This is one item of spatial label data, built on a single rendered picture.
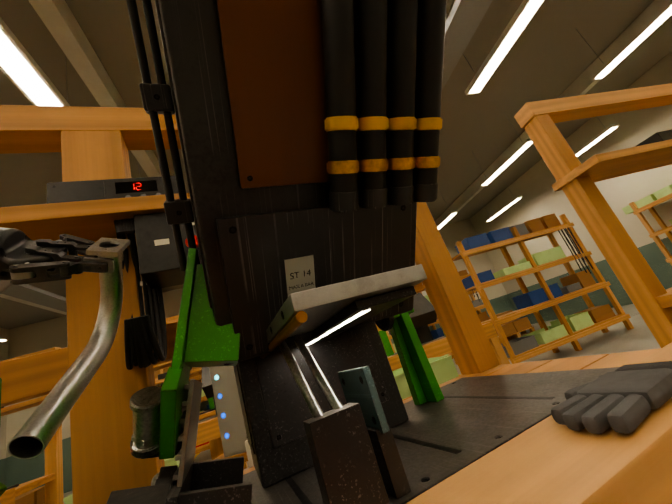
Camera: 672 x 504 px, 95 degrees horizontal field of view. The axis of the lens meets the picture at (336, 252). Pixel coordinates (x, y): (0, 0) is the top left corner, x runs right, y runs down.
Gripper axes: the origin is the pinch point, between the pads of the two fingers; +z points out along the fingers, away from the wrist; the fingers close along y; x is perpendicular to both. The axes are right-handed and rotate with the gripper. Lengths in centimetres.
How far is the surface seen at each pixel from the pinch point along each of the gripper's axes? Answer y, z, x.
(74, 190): 34.7, -18.0, -0.8
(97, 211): 25.7, -10.3, 0.7
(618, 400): -35, 62, -3
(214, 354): -15.0, 17.7, 5.8
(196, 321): -11.8, 14.9, 2.8
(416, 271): -23.2, 38.9, -12.5
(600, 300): 472, 1003, 252
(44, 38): 355, -169, -55
